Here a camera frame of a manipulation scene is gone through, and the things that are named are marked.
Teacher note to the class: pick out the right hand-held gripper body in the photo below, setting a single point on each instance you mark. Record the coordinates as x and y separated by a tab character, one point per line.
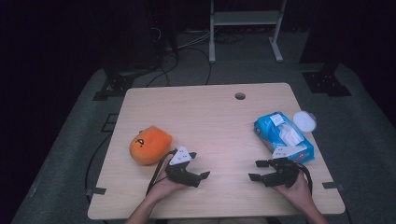
285	174

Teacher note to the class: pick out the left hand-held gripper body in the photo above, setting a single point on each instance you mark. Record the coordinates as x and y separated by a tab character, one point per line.
182	175

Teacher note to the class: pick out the blue wet wipes pack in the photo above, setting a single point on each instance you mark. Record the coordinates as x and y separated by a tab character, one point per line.
271	133

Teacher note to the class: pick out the white wet wipe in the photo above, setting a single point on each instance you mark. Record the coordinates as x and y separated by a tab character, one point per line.
289	135

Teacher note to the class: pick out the orange plush toy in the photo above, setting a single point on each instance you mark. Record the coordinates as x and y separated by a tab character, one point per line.
149	144

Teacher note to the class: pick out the person's left hand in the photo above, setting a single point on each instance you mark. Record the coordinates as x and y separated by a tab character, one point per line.
163	188

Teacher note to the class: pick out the person's right hand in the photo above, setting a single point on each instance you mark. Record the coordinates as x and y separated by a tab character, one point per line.
297	194

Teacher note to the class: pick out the grey tape strip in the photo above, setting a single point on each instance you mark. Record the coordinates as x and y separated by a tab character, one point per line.
96	190
333	185

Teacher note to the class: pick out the white round lid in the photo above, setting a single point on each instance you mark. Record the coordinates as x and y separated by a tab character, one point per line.
304	121

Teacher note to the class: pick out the black stand base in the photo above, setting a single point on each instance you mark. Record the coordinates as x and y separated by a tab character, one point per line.
325	82
116	84

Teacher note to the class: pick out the white metal stand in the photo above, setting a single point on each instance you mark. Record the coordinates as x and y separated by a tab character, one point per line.
246	17

